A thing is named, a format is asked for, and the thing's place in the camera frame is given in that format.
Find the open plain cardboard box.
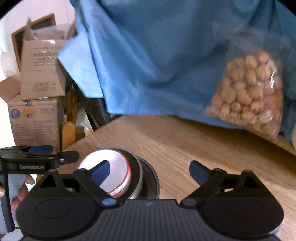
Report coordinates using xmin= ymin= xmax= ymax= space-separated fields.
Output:
xmin=20 ymin=17 xmax=77 ymax=100

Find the black plastic crate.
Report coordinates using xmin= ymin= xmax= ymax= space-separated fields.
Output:
xmin=76 ymin=95 xmax=116 ymax=130

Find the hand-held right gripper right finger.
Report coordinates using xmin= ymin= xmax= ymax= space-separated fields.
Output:
xmin=180 ymin=161 xmax=274 ymax=207

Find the large deep steel plate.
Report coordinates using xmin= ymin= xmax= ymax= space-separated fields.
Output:
xmin=126 ymin=151 xmax=160 ymax=200

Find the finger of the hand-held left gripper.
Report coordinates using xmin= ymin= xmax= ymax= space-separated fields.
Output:
xmin=0 ymin=145 xmax=54 ymax=155
xmin=46 ymin=151 xmax=80 ymax=164

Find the deep steel bowl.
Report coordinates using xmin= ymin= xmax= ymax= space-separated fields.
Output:
xmin=116 ymin=149 xmax=143 ymax=200

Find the wooden desktop shelf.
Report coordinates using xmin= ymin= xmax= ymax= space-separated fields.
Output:
xmin=243 ymin=130 xmax=296 ymax=151

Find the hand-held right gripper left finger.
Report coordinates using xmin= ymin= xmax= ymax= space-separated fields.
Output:
xmin=28 ymin=160 xmax=117 ymax=207

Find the brown wooden door frame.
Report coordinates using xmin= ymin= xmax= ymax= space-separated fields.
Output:
xmin=11 ymin=13 xmax=56 ymax=63

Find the yellow wooden board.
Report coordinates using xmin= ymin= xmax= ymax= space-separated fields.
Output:
xmin=62 ymin=122 xmax=77 ymax=150

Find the printed cardboard box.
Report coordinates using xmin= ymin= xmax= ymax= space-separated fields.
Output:
xmin=0 ymin=76 xmax=64 ymax=151

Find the plain blue cloth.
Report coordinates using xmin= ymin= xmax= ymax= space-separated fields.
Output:
xmin=57 ymin=0 xmax=296 ymax=141

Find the clear bag of puffed snacks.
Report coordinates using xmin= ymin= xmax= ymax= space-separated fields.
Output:
xmin=205 ymin=21 xmax=285 ymax=139

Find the person's left hand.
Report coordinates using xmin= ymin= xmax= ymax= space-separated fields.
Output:
xmin=10 ymin=175 xmax=36 ymax=209

